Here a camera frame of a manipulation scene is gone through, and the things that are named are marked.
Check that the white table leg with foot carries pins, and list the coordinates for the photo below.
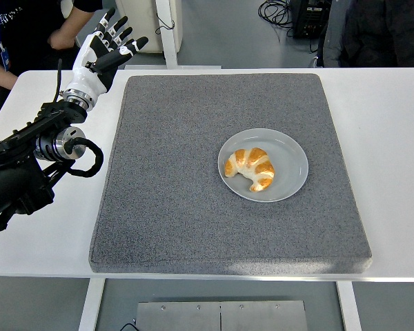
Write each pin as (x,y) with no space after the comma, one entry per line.
(168,41)

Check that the person's left forearm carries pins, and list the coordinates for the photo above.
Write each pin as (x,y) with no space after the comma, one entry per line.
(81,19)

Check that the grey metal plate with screws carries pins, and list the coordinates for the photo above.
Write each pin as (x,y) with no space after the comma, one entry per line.
(221,317)

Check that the white cabinet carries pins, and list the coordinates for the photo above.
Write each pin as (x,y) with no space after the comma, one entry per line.
(141,24)

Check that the person's right forearm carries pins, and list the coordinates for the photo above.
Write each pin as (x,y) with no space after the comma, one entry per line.
(0,76)

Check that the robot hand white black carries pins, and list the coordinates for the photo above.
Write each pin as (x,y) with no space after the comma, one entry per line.
(86,79)

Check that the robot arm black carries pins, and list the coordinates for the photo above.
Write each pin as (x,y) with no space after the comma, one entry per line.
(10,179)

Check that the black electronics box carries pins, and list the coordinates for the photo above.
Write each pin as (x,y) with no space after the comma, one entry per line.
(310,19)

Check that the person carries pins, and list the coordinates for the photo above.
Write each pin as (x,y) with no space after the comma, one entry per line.
(376,34)
(31,31)

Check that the grey round plate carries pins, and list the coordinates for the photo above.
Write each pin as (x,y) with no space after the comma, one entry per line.
(290,162)

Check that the grey speckled mat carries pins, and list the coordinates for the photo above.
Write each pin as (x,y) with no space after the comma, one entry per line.
(193,224)

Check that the croissant bread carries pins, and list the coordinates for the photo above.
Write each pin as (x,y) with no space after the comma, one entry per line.
(252,162)

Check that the person's left hand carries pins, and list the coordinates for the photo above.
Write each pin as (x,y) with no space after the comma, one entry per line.
(62,39)

